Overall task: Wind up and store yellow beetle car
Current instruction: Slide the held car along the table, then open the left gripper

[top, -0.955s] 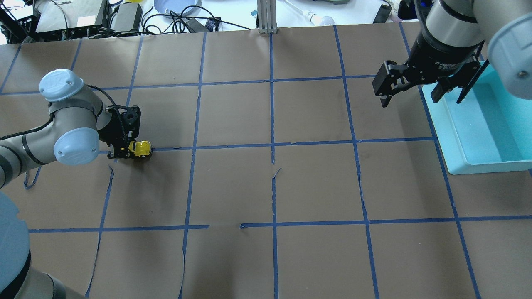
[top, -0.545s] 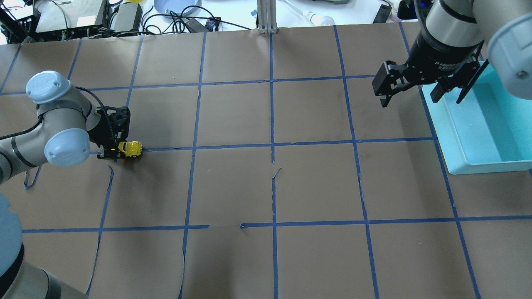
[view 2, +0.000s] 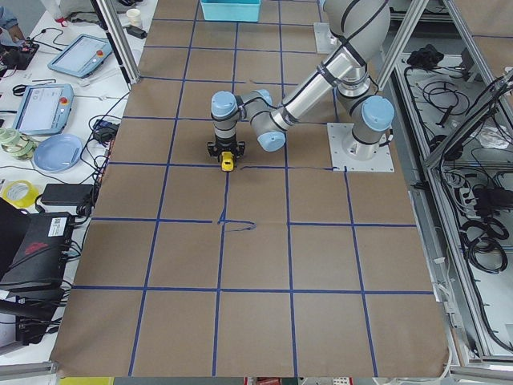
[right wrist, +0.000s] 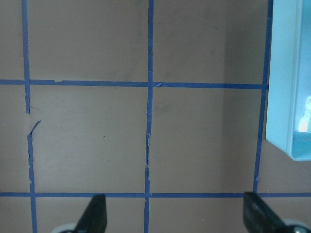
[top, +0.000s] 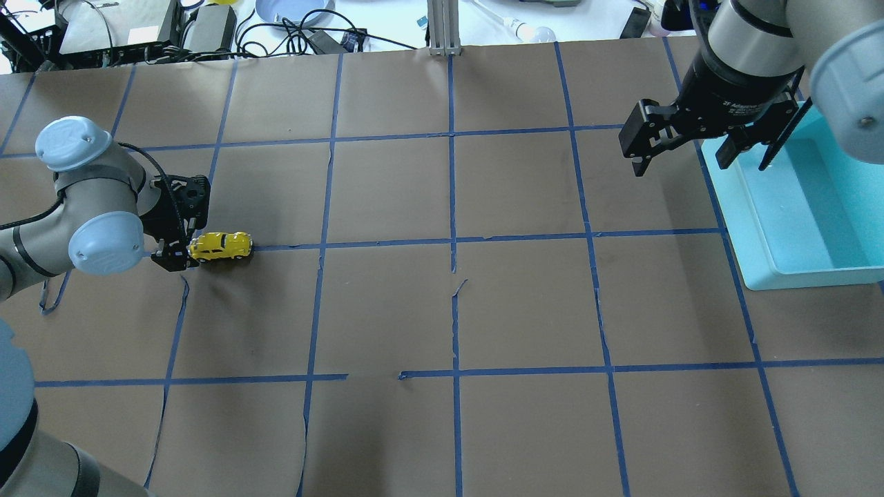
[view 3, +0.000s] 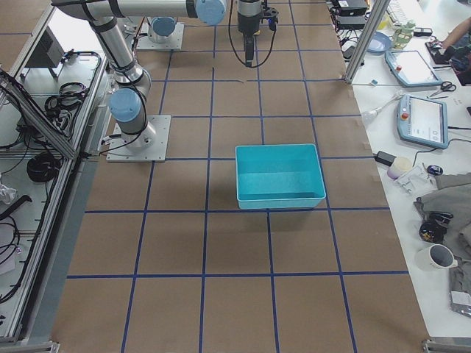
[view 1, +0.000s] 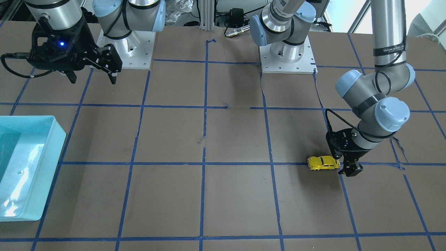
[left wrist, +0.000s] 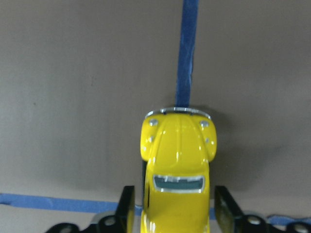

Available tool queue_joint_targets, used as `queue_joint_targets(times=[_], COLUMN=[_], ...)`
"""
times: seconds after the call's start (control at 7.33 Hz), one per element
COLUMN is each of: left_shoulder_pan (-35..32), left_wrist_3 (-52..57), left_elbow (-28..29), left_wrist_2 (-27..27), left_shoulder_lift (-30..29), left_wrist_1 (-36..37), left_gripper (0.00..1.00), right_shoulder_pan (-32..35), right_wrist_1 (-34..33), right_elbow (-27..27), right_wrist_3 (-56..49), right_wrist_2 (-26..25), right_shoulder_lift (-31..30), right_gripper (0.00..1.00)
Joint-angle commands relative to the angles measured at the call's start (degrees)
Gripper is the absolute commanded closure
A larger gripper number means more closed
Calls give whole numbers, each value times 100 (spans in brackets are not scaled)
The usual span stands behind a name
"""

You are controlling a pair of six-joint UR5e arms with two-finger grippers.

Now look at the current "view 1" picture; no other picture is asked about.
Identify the turquoise plastic bin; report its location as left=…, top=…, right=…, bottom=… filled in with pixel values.
left=0, top=115, right=66, bottom=222

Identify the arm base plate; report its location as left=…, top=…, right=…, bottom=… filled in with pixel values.
left=97, top=30, right=157, bottom=70
left=259, top=37, right=318, bottom=74

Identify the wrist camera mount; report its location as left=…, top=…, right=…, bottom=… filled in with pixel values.
left=325, top=128, right=360, bottom=159
left=27, top=15, right=99, bottom=71

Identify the black power adapter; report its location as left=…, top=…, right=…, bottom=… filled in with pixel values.
left=227, top=8, right=244, bottom=28

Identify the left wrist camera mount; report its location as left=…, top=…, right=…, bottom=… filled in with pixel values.
left=325, top=128, right=360, bottom=159

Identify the yellow toy beetle car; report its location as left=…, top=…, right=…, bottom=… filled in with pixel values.
left=307, top=155, right=340, bottom=170

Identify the silver metal connector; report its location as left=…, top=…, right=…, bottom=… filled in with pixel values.
left=224, top=24, right=250, bottom=38

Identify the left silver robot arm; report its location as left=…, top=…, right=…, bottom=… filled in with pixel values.
left=249, top=0, right=415, bottom=177

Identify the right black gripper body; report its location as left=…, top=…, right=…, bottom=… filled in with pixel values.
left=82, top=44, right=123, bottom=76

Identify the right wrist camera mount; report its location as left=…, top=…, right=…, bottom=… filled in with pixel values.
left=27, top=15, right=99, bottom=71

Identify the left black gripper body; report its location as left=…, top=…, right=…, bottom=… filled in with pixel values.
left=341, top=147, right=371, bottom=166

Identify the aluminium frame post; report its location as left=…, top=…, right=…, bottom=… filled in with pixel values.
left=197, top=0, right=217, bottom=32

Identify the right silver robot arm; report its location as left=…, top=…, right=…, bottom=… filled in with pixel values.
left=25, top=0, right=166, bottom=84

